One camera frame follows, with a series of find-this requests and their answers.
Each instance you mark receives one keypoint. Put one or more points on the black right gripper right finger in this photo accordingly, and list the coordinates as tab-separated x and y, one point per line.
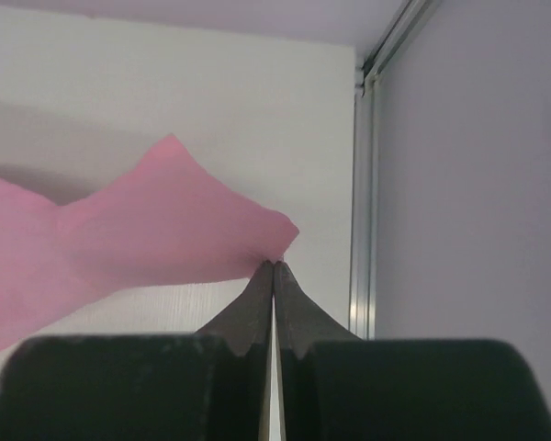
337	386

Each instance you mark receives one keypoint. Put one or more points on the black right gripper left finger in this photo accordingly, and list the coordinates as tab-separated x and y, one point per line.
208	385

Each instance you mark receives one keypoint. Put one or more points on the pink t shirt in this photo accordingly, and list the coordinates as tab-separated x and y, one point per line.
165	222

